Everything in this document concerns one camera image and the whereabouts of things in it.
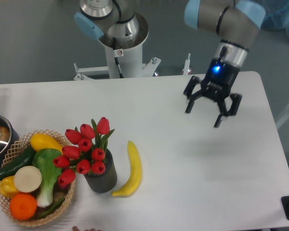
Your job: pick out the green toy bok choy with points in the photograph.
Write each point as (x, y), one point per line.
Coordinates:
(43, 160)

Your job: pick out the green toy bean pod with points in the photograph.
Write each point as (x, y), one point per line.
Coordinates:
(50, 210)

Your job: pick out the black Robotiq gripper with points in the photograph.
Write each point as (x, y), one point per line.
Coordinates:
(219, 77)

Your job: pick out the fingertips at bottom edge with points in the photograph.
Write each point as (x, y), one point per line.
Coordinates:
(76, 228)

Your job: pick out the yellow toy squash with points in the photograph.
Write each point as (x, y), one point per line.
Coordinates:
(41, 141)

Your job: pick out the yellow toy banana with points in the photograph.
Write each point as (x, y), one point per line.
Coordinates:
(134, 180)

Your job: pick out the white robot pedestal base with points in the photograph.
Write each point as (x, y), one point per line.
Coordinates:
(123, 44)

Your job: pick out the green toy cucumber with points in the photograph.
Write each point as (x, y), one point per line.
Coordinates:
(24, 159)

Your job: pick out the woven wicker basket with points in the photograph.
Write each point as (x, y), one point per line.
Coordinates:
(58, 192)

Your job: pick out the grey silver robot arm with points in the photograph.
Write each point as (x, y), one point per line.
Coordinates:
(237, 22)

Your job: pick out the dark grey ribbed vase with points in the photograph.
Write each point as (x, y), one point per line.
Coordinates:
(102, 183)

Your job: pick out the blue plastic bag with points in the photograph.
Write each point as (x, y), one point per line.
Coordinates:
(277, 15)

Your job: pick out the orange toy tangerine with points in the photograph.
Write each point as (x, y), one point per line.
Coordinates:
(23, 206)

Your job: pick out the yellow toy bell pepper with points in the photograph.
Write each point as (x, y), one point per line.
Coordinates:
(8, 188)

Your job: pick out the red tulip bouquet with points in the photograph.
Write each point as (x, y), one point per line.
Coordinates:
(86, 154)

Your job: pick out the white round toy slice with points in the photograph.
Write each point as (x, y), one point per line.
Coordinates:
(27, 179)

